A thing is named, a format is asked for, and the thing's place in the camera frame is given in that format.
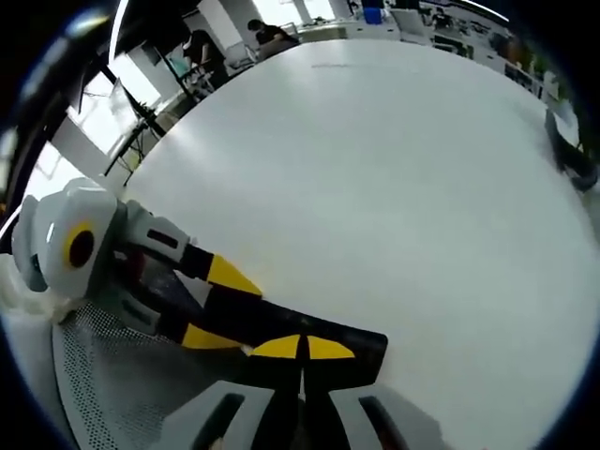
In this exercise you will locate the black remote control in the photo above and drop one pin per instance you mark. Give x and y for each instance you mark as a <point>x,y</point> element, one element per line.
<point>281,323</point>

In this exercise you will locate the white swivel chair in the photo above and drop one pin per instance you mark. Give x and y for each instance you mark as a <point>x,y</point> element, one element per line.
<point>240,54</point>

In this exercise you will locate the potted green plant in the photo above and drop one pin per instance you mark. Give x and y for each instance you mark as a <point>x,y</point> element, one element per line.
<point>569,154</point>

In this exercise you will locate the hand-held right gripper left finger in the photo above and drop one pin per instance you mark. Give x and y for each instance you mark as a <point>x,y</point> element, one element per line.
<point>220,417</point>

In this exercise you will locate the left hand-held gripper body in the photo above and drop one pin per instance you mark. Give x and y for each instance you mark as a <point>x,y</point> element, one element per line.
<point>56,225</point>

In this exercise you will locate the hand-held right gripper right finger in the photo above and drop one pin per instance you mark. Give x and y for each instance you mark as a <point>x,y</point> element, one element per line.
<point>375,417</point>

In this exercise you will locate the blue box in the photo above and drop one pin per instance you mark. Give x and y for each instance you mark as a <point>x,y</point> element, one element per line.
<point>372,15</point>

